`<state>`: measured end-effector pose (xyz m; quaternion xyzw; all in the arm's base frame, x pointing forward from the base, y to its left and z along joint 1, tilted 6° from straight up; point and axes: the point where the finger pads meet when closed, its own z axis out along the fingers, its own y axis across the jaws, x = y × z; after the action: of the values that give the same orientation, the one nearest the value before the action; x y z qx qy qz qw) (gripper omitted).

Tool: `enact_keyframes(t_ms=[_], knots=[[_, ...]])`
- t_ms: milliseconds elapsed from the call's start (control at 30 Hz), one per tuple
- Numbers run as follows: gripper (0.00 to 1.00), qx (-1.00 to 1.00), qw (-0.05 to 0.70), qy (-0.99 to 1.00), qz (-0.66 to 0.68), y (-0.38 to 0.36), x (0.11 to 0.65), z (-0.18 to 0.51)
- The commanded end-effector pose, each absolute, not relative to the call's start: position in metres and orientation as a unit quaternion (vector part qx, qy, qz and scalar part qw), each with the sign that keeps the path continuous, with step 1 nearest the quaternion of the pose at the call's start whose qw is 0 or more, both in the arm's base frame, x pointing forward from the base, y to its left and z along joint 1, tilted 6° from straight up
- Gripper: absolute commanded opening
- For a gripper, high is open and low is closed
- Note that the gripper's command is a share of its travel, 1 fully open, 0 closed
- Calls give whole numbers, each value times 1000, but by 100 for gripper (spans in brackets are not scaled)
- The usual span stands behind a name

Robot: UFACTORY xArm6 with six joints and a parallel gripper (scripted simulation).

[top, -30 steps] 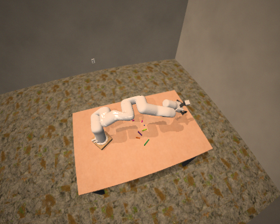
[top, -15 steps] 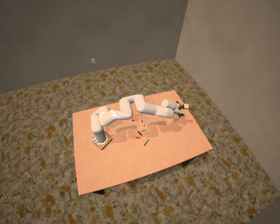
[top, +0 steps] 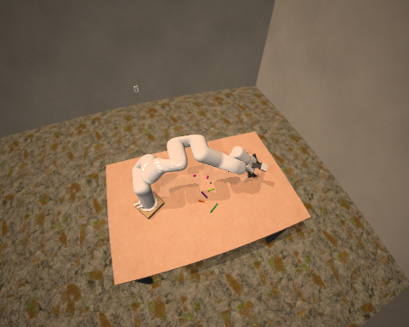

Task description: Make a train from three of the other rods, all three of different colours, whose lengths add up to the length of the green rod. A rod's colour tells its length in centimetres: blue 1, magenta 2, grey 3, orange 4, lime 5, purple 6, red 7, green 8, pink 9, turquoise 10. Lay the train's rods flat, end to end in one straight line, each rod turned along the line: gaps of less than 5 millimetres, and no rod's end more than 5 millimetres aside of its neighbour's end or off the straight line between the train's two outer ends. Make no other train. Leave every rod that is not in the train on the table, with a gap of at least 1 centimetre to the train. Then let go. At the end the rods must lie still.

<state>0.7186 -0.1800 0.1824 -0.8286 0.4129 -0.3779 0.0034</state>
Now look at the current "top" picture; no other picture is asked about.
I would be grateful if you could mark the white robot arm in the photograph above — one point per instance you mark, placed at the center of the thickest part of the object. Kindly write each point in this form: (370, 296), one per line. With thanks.
(146, 173)

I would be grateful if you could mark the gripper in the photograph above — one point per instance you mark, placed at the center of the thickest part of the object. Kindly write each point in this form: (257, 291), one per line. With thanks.
(249, 169)

